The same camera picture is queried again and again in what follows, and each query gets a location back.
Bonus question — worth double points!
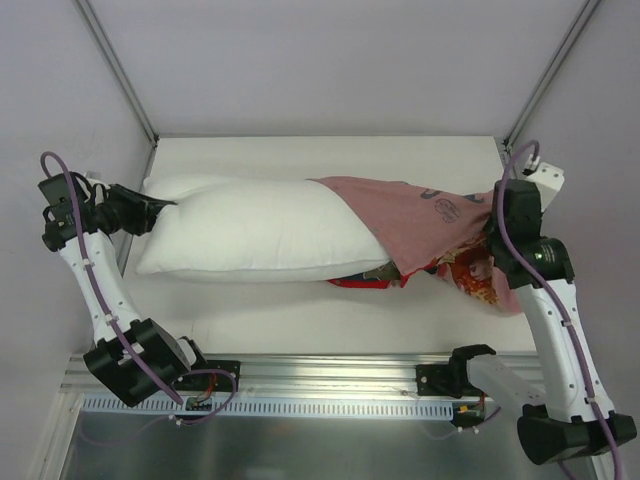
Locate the left aluminium frame post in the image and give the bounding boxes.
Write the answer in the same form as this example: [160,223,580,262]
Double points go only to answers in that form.
[74,0,160,147]

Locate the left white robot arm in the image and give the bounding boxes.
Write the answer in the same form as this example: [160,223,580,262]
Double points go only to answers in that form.
[38,172,209,407]

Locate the aluminium mounting rail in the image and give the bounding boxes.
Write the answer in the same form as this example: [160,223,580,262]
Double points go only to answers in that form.
[59,351,551,404]

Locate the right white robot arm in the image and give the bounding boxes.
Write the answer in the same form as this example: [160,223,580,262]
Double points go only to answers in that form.
[448,179,637,478]

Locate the pink red patterned pillowcase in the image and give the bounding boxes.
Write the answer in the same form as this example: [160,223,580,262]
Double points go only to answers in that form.
[318,176,522,315]

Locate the aluminium frame post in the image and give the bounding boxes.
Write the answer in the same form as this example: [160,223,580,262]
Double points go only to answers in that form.
[74,0,160,147]
[502,0,603,153]

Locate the white pillow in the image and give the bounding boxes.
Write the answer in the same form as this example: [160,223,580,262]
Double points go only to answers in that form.
[136,174,390,283]

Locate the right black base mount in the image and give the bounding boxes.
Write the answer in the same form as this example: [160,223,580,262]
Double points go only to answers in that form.
[415,364,482,399]

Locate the white slotted cable duct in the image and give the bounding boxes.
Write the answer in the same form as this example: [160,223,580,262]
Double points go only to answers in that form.
[82,395,454,421]

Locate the right aluminium frame post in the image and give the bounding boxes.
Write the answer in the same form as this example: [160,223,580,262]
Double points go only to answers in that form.
[502,0,603,153]

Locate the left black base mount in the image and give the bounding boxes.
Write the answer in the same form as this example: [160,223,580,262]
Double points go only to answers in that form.
[174,359,241,393]

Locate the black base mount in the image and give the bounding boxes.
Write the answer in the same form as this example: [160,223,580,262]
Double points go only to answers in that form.
[415,364,482,399]
[174,359,241,393]

